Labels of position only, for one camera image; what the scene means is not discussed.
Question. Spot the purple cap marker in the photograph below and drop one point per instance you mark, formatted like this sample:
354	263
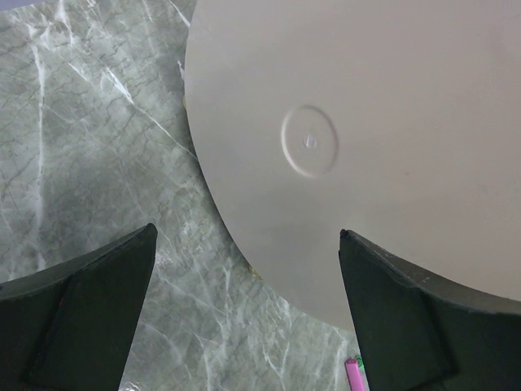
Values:
355	377

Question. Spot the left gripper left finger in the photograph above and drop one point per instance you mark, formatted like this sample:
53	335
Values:
71	326

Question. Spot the round drawer organizer box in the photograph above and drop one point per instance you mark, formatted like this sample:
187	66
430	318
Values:
399	120

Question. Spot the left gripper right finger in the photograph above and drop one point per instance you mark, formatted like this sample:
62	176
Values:
417	330

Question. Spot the green cap marker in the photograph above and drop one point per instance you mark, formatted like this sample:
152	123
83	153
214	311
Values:
360	363

